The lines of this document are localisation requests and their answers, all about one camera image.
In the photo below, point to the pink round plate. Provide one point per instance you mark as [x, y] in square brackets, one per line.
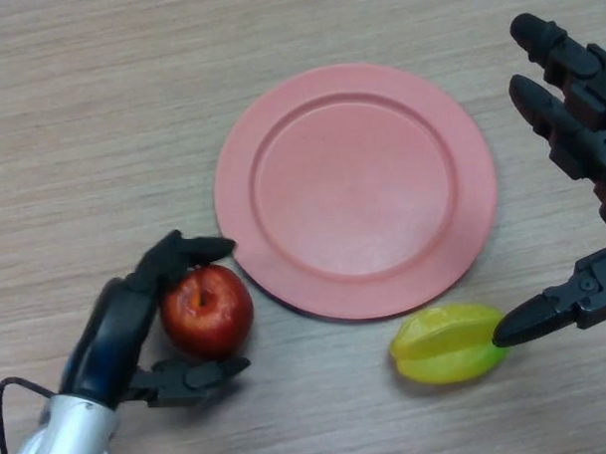
[354, 190]

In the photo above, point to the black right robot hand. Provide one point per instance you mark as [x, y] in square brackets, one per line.
[573, 113]

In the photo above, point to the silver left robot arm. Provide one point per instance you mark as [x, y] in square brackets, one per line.
[61, 434]

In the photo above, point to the red apple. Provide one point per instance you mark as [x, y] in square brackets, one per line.
[209, 312]

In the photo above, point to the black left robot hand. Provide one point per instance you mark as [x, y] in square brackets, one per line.
[122, 323]

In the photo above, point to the yellow green starfruit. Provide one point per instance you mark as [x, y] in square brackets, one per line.
[444, 349]

